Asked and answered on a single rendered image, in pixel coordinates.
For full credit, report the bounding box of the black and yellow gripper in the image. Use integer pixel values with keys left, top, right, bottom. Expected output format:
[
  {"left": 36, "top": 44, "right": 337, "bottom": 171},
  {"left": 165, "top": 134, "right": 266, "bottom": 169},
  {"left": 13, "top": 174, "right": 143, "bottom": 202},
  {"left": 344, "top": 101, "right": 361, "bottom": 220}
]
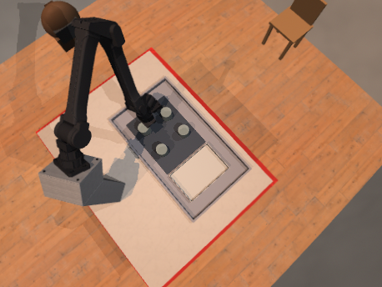
[{"left": 136, "top": 114, "right": 156, "bottom": 128}]

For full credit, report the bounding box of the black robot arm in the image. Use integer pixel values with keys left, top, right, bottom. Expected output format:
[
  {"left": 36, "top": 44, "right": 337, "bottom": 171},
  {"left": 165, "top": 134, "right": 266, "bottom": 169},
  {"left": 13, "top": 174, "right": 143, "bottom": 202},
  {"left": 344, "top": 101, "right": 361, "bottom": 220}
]
[{"left": 53, "top": 17, "right": 162, "bottom": 177}]

